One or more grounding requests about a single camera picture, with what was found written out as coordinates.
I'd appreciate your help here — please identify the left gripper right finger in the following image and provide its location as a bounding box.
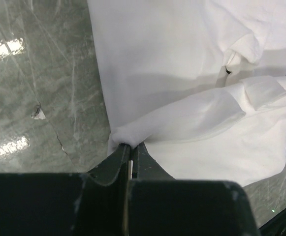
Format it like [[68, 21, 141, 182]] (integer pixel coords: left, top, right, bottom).
[[132, 143, 174, 180]]

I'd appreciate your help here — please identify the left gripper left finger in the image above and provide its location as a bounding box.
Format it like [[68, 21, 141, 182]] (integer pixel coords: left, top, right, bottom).
[[87, 144, 130, 186]]

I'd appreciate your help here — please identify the white polo shirt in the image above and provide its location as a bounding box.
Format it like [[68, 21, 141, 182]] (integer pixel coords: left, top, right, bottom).
[[88, 0, 286, 186]]

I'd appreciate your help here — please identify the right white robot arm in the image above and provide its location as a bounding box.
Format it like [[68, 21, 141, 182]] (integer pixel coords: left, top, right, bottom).
[[259, 208, 286, 236]]

